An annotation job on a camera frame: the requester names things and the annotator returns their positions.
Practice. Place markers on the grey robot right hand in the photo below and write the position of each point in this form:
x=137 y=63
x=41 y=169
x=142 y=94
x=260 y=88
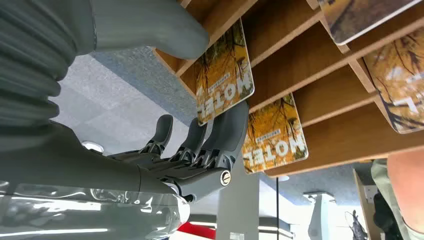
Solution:
x=66 y=159

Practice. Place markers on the wooden card holder box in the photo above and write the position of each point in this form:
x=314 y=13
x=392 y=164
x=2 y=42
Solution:
x=331 y=82

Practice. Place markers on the person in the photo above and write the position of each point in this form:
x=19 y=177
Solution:
x=407 y=185

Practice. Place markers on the round ceiling light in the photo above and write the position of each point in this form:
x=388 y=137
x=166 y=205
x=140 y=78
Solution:
x=284 y=178
x=92 y=146

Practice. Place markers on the red barrier belt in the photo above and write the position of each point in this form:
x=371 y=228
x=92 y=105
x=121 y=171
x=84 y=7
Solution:
x=198 y=230

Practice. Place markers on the wooden panel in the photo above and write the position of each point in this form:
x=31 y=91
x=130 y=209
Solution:
x=366 y=218

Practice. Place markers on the black stanchion post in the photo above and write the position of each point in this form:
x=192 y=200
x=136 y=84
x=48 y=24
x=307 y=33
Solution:
x=277 y=212

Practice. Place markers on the white pedestal column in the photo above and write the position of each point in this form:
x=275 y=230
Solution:
x=319 y=215

